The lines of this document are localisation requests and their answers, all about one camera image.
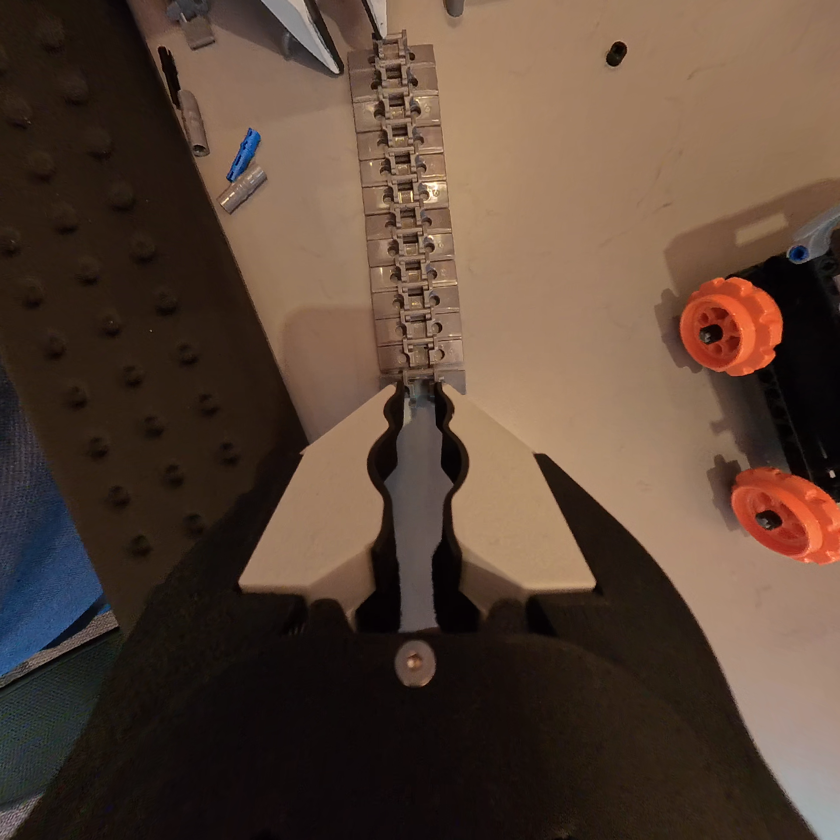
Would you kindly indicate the black long toy pin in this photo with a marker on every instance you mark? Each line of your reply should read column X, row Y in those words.
column 169, row 75

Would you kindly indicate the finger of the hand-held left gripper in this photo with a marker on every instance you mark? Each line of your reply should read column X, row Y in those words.
column 377, row 13
column 298, row 23

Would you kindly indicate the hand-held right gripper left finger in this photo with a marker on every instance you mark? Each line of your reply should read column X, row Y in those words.
column 315, row 525

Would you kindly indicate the black round bush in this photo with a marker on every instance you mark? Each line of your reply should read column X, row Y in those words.
column 616, row 54

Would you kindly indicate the grey flat toy part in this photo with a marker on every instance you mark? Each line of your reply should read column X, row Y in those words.
column 199, row 33

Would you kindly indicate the toy vehicle with orange wheels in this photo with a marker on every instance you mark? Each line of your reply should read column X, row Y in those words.
column 794, row 367

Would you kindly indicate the grey connector tube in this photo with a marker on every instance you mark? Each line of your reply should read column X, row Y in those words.
column 243, row 190
column 194, row 123

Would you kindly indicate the dark studded panel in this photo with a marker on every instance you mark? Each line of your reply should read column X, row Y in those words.
column 98, row 262

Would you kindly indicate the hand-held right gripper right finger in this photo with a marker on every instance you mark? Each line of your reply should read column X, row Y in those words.
column 518, row 525

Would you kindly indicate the blue toy pin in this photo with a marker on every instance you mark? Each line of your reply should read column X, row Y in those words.
column 243, row 156

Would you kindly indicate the dark green pad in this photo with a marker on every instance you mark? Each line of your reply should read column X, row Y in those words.
column 52, row 715

